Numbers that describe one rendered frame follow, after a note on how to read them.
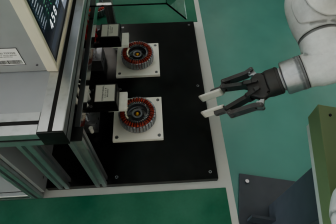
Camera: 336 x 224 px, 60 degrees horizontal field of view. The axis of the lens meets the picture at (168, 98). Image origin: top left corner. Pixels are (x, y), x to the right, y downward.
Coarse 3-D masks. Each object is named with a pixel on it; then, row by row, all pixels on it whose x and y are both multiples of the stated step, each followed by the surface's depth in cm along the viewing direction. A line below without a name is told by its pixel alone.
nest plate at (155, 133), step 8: (160, 104) 92; (144, 112) 91; (160, 112) 91; (160, 120) 89; (120, 128) 87; (152, 128) 87; (160, 128) 87; (112, 136) 86; (120, 136) 86; (128, 136) 86; (136, 136) 86; (144, 136) 86; (152, 136) 86; (160, 136) 86
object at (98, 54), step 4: (96, 48) 100; (100, 48) 100; (96, 52) 99; (100, 52) 99; (96, 56) 98; (100, 56) 98; (104, 56) 105; (92, 60) 97; (96, 60) 97; (100, 60) 97; (92, 64) 99; (96, 64) 99; (100, 64) 99; (92, 68) 100; (96, 68) 101; (100, 68) 101
